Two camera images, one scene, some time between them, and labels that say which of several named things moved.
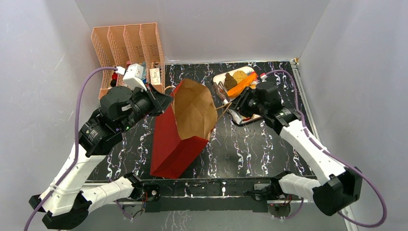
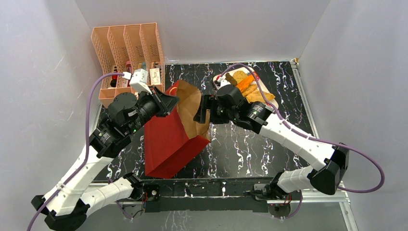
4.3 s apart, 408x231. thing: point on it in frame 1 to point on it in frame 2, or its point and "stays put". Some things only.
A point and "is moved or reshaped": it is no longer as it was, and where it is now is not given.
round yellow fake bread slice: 239,75 stays put
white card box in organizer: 155,76 stays put
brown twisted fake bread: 229,82 stays put
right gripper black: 240,102 to 205,108
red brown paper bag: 183,129 is moved or reshaped
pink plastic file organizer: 122,45 stays put
